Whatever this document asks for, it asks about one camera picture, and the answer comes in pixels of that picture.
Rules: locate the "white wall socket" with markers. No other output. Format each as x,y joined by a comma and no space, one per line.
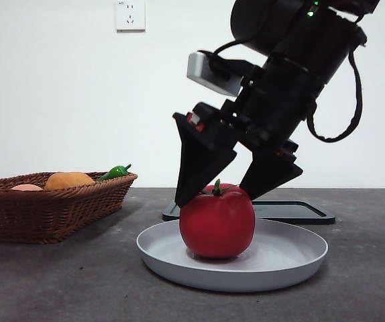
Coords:
130,16

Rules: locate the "brown wicker basket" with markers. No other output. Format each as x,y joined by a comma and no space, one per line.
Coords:
45,214

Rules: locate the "red toy tomato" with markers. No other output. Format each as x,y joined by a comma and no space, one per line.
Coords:
217,224

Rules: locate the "pale grey camera box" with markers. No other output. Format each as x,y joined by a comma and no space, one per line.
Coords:
206,73

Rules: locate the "dark rectangular tray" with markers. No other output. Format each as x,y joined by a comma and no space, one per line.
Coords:
293,211

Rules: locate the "grey round plate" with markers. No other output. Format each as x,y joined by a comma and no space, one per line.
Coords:
273,265

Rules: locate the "pale pink toy egg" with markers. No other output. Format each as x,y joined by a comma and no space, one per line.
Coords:
26,188

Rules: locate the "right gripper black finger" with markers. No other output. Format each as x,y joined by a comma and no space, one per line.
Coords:
196,167
269,174

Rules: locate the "green toy pepper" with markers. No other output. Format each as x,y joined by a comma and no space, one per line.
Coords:
113,173

